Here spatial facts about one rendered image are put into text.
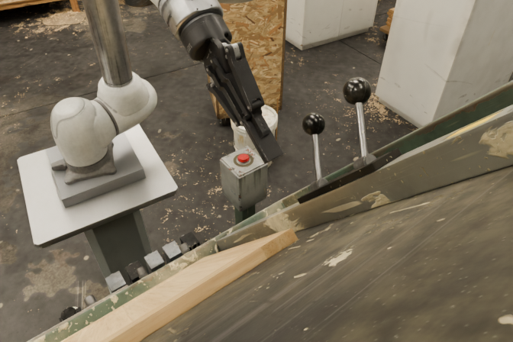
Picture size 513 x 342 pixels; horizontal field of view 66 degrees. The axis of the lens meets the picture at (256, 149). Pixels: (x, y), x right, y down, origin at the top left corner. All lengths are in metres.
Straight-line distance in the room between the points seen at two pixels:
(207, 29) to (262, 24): 2.04
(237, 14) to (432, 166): 2.24
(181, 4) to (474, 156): 0.44
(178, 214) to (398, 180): 2.04
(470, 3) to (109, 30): 2.07
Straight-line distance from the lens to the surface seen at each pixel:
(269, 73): 2.82
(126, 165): 1.56
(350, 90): 0.54
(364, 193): 0.50
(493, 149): 0.38
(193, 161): 2.73
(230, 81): 0.60
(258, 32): 2.66
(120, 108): 1.47
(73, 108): 1.43
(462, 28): 2.78
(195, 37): 0.61
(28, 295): 2.36
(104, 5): 1.30
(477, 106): 0.66
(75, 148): 1.46
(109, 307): 1.09
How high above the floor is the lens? 1.81
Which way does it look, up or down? 40 degrees down
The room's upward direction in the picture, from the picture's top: straight up
